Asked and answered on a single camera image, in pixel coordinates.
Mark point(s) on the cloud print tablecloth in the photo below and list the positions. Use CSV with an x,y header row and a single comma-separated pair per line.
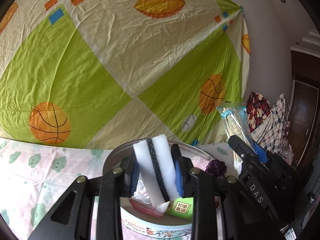
x,y
62,185

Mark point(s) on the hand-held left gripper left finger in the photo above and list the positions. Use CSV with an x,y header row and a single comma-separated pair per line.
x,y
133,177

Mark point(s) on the cotton swab packet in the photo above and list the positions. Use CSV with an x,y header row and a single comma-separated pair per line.
x,y
232,127

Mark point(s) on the basketball print hanging sheet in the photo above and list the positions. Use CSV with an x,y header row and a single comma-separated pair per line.
x,y
100,55

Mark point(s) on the white black layered sponge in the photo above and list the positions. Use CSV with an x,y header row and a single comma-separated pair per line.
x,y
145,170

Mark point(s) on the dark brown wooden door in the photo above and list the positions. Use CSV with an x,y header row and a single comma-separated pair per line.
x,y
302,105

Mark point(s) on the green packet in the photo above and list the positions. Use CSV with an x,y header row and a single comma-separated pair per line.
x,y
181,207

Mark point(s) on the pink fluffy cloth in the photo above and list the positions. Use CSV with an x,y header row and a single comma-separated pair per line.
x,y
200,162

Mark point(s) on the crinkly clear plastic wrapper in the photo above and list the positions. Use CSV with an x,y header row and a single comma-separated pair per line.
x,y
140,192

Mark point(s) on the dark purple scrunchie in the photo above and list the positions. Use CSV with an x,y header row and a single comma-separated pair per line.
x,y
216,168

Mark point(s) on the red and silver packet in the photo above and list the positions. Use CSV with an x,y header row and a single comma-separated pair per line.
x,y
145,208

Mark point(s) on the round cookie tin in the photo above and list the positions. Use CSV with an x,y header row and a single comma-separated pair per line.
x,y
155,226

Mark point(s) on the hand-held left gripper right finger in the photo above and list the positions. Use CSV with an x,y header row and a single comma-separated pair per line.
x,y
178,177

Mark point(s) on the red floral quilt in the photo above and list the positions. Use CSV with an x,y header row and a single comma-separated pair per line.
x,y
257,112

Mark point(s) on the plaid cloth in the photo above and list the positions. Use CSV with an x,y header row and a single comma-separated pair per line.
x,y
280,125

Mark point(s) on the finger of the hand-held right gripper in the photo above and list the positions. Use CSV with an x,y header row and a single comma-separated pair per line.
x,y
240,150
261,153

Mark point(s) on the clear plastic bag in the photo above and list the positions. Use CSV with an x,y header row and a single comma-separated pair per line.
x,y
286,152

